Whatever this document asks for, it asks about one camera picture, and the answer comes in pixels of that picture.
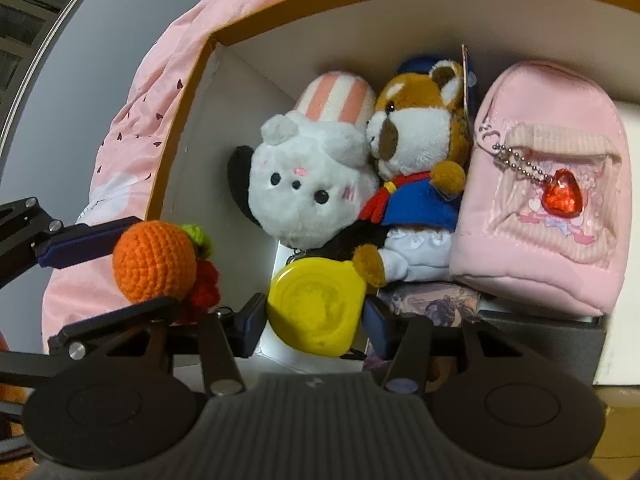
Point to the pink mini backpack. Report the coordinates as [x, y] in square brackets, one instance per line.
[545, 185]

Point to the dark grey box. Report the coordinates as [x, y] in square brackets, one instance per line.
[545, 335]

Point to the yellow round case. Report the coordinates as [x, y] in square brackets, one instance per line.
[315, 305]

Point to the white plush with striped hat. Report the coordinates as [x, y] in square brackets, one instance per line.
[310, 170]

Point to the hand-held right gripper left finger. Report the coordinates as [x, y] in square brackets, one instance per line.
[252, 325]

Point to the orange cardboard box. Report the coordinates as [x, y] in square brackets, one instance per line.
[350, 25]

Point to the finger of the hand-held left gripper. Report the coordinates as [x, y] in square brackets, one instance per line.
[120, 325]
[85, 242]

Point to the pink printed duvet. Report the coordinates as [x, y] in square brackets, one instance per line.
[160, 85]

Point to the red panda plush blue hat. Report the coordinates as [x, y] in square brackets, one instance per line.
[415, 125]

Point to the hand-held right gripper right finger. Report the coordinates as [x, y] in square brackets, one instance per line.
[376, 330]

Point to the crocheted orange fruit charm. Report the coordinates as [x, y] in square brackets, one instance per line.
[152, 260]

